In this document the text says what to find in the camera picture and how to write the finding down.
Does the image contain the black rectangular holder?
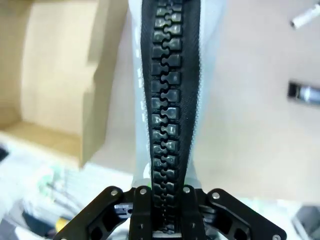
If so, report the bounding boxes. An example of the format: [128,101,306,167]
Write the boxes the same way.
[286,79,320,108]

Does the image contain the white plastic packaging pile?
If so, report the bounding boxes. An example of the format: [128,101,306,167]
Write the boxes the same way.
[0,139,135,240]

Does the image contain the large cardboard box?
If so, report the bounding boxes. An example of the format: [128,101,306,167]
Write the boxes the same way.
[0,0,131,169]

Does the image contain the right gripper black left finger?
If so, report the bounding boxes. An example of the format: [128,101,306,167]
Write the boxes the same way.
[53,185,155,240]

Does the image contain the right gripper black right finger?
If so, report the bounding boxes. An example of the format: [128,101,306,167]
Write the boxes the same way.
[181,185,288,240]

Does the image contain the grey zippered pencil case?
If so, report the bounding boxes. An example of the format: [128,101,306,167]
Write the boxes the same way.
[127,0,222,237]

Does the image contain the white cylindrical tube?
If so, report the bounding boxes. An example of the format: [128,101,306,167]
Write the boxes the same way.
[289,4,320,30]

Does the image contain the grey bin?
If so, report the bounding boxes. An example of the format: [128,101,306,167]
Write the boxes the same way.
[291,204,320,240]

